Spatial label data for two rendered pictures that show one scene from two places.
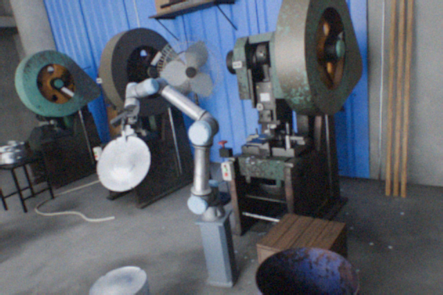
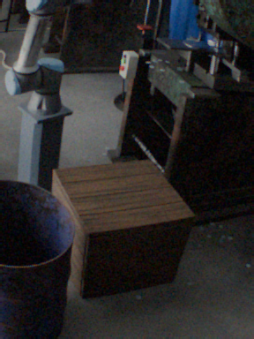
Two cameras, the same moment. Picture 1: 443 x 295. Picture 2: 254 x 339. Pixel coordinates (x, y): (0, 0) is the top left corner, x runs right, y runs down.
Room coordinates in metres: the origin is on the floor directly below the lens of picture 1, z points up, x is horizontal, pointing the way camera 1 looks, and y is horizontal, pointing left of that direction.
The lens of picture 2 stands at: (0.31, -0.99, 1.40)
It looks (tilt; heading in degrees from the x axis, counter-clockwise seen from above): 31 degrees down; 22
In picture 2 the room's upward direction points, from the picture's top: 10 degrees clockwise
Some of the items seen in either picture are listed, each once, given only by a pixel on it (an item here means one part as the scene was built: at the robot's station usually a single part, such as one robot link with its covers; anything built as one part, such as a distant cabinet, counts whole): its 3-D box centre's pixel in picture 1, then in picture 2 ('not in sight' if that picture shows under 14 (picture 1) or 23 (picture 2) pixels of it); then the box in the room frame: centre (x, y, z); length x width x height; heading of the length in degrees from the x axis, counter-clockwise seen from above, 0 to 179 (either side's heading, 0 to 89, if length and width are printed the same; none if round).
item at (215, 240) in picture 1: (219, 246); (39, 153); (1.95, 0.10, 0.23); 0.19 x 0.19 x 0.45; 68
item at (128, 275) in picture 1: (118, 284); not in sight; (1.56, 0.63, 0.33); 0.29 x 0.29 x 0.01
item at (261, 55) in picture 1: (268, 66); not in sight; (2.52, -0.43, 1.27); 0.21 x 0.12 x 0.34; 140
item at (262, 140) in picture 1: (263, 147); (184, 55); (2.39, -0.32, 0.72); 0.25 x 0.14 x 0.14; 140
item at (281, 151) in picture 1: (275, 145); (213, 65); (2.52, -0.43, 0.68); 0.45 x 0.30 x 0.06; 50
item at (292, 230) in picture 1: (304, 260); (115, 230); (1.76, -0.40, 0.18); 0.40 x 0.38 x 0.35; 142
